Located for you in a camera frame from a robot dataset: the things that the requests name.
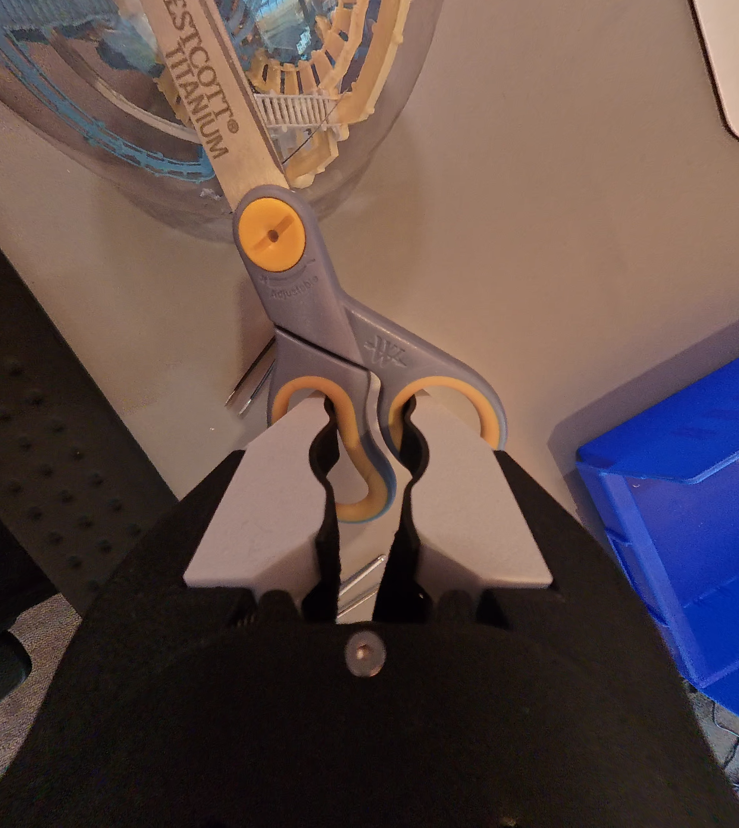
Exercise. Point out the black perforated wrist rest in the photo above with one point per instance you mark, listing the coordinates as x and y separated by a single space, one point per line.
46 427

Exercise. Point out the orange grey scissors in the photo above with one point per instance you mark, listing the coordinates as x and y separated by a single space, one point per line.
299 298

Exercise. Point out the black pointed tweezers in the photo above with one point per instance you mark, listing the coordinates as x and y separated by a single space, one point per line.
251 386

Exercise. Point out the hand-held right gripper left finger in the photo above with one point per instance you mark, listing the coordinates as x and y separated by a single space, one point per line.
260 518

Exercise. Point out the clear maze ball toy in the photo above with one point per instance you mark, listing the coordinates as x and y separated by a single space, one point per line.
85 104

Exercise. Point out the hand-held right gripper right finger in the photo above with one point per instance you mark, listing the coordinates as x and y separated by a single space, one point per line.
480 518

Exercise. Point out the blue storage bin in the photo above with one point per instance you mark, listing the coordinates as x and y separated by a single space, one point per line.
693 518

